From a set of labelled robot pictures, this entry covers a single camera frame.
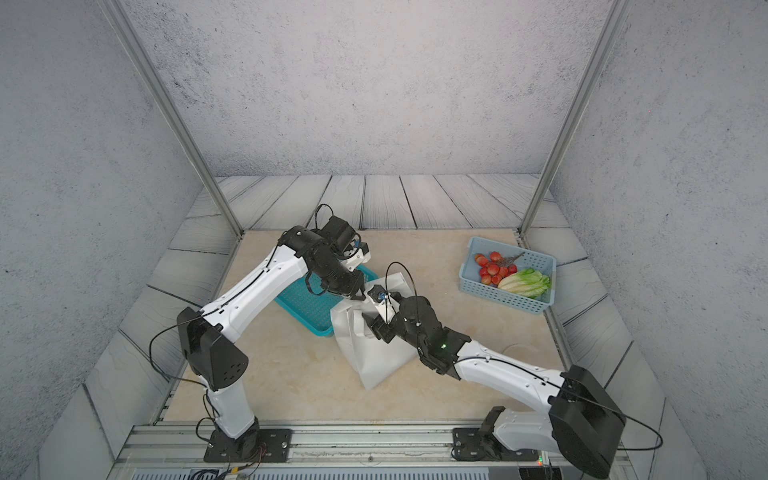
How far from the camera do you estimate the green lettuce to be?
0.98 m

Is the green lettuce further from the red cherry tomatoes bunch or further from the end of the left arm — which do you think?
the end of the left arm

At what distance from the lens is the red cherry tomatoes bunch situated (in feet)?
3.42
